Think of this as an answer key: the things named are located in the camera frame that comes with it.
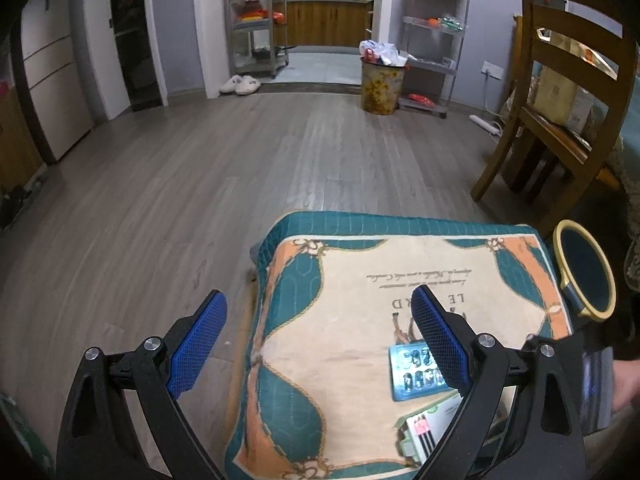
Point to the floral waste can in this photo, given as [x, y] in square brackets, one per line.
[382, 90]

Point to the crumpled white plastic bags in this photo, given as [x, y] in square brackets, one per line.
[382, 52]

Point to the wooden kitchen counter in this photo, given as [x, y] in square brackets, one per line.
[325, 22]

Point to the white fluffy slipper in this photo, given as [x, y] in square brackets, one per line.
[230, 85]
[247, 86]

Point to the wooden chair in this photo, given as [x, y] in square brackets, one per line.
[531, 60]

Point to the person's right hand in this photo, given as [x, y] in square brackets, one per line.
[627, 385]

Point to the blue pill blister pack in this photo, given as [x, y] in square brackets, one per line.
[407, 375]

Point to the white power strip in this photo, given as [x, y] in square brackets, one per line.
[485, 124]

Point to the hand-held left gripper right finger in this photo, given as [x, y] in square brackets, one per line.
[440, 340]

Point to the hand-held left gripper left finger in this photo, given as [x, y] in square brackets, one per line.
[200, 345]

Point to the teal patterned cushion stool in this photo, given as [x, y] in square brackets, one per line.
[340, 335]

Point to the white refrigerator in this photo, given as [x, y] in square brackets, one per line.
[50, 85]

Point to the brown wooden cabinet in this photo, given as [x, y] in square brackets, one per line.
[15, 150]

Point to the white wall socket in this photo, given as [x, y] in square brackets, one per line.
[492, 70]

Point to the white and green paper packet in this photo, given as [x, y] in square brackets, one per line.
[425, 430]

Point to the grey metal shelf rack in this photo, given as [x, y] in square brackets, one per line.
[430, 67]

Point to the green printed bag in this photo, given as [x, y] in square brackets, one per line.
[22, 440]

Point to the steel kitchen shelf rack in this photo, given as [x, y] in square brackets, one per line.
[250, 24]

